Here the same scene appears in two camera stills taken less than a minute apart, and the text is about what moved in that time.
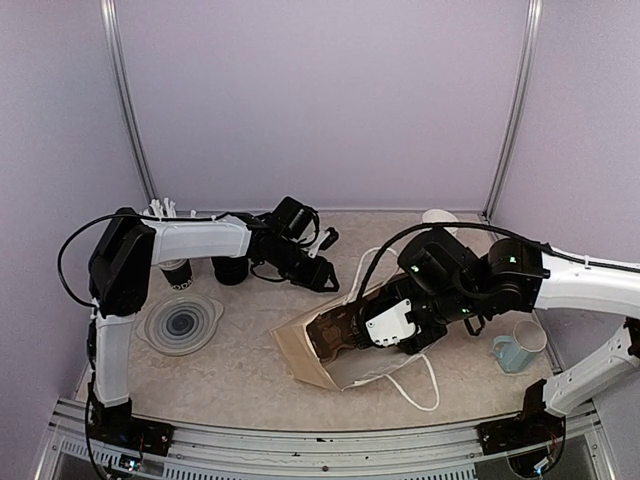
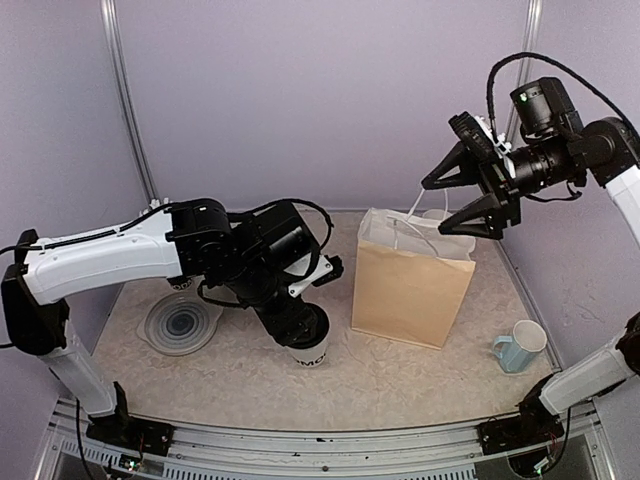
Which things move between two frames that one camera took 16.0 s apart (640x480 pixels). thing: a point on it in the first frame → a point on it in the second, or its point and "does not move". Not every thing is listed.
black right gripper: (416, 345) → (503, 198)
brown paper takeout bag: (339, 372) → (411, 279)
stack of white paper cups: (439, 216) does not move
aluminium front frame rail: (213, 452) does not move
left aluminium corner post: (116, 71) does not move
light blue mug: (516, 354) does not move
